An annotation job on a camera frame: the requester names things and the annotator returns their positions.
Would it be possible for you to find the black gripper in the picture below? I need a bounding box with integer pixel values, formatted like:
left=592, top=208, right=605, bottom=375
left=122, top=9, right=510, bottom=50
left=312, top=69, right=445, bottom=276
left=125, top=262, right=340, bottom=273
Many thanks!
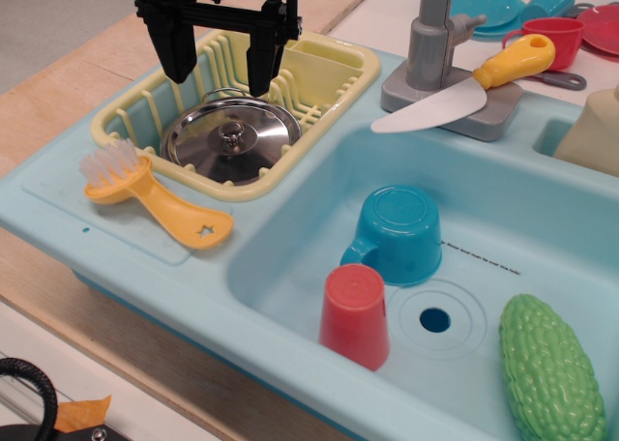
left=135, top=0, right=302, bottom=97

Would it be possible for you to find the steel pot lid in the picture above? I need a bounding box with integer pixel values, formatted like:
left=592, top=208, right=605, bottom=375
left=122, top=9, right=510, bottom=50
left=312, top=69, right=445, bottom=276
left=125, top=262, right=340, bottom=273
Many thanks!
left=169, top=100, right=293, bottom=179

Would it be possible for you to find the yellow dish rack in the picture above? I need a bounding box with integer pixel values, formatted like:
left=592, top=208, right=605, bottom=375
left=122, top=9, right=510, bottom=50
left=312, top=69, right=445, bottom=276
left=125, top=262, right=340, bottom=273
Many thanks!
left=91, top=30, right=381, bottom=201

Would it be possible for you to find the yellow dish brush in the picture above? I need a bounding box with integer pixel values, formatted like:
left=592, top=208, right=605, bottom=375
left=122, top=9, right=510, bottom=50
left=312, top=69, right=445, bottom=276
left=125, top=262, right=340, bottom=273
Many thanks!
left=79, top=139, right=234, bottom=250

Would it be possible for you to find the grey toy faucet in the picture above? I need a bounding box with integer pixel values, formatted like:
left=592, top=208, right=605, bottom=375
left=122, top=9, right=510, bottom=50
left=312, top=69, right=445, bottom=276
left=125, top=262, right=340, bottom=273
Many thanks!
left=380, top=0, right=522, bottom=142

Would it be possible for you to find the teal toy cup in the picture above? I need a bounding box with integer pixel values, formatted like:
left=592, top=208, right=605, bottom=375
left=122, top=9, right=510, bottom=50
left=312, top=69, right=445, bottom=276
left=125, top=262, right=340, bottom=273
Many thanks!
left=340, top=185, right=442, bottom=287

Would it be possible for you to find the teal toy plate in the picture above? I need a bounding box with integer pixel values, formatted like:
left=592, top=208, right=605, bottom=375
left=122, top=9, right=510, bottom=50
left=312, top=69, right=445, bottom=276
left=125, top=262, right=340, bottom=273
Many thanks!
left=450, top=0, right=526, bottom=40

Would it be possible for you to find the light blue toy sink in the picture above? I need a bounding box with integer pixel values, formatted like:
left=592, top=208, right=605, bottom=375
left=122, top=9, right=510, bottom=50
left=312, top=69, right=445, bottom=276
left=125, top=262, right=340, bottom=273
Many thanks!
left=0, top=42, right=619, bottom=441

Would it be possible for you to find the red toy tumbler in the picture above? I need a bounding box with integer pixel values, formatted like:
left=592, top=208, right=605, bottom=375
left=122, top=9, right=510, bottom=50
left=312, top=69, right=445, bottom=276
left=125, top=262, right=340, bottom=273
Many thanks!
left=319, top=264, right=390, bottom=371

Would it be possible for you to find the teal tumbler in background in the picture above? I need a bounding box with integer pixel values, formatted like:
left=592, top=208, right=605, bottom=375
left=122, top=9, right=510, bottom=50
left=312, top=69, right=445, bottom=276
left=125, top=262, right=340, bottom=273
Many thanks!
left=519, top=0, right=575, bottom=23

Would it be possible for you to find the red toy mug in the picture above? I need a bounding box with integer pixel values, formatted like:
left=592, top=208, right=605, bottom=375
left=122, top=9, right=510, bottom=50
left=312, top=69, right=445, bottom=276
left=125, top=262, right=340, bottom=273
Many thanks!
left=502, top=17, right=584, bottom=71

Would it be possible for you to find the red toy plate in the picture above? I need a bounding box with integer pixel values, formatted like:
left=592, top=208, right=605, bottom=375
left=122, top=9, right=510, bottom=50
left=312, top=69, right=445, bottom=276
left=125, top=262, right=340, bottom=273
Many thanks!
left=576, top=4, right=619, bottom=55

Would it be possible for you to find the cream soap bottle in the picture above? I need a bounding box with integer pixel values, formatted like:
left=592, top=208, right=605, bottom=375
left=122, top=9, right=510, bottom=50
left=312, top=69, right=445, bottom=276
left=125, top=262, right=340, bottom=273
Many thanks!
left=553, top=87, right=618, bottom=176

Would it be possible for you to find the orange tape piece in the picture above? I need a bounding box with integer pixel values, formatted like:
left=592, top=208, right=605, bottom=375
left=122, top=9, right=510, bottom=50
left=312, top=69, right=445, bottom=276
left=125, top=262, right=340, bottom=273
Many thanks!
left=54, top=396, right=112, bottom=433

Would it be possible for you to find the green toy bitter gourd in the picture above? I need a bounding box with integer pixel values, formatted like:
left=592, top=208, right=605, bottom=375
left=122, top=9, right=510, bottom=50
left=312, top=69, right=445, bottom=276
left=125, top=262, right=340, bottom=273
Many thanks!
left=499, top=294, right=607, bottom=440

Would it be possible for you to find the yellow handled toy knife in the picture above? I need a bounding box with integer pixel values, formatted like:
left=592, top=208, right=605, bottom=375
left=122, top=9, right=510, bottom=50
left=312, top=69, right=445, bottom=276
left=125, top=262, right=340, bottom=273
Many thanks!
left=370, top=34, right=556, bottom=133

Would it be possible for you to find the grey utensil handle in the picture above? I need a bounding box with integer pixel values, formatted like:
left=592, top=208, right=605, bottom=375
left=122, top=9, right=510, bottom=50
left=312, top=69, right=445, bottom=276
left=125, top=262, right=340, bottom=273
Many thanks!
left=526, top=71, right=587, bottom=91

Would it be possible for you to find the black cable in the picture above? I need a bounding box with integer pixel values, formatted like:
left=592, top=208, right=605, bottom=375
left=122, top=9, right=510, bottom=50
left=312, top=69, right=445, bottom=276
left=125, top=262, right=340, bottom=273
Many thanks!
left=0, top=357, right=60, bottom=441

